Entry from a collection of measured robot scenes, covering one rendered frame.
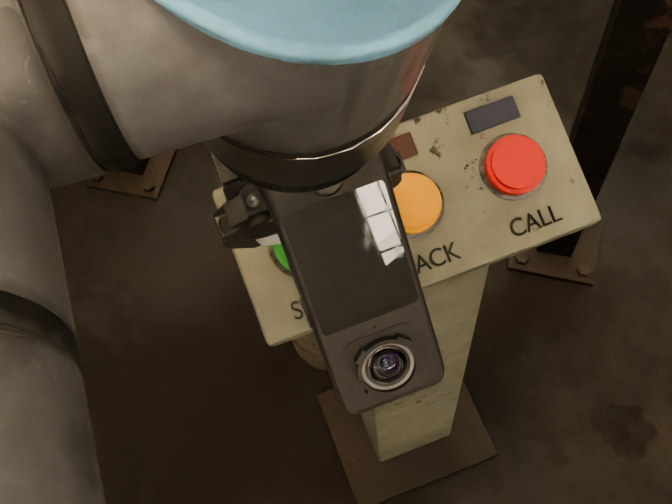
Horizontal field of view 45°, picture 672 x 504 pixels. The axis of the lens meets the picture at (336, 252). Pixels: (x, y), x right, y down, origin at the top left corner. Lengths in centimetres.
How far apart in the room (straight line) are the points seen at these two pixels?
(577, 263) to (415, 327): 89
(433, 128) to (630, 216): 74
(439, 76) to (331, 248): 107
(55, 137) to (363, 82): 6
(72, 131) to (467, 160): 42
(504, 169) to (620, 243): 70
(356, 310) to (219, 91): 17
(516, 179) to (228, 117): 40
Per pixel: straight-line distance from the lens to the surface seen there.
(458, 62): 138
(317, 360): 110
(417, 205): 54
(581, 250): 122
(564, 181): 57
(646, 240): 125
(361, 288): 31
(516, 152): 56
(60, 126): 16
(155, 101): 16
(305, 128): 20
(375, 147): 25
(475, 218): 55
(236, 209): 34
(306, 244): 30
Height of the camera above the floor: 108
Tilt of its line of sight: 64 degrees down
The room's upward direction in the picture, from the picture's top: 9 degrees counter-clockwise
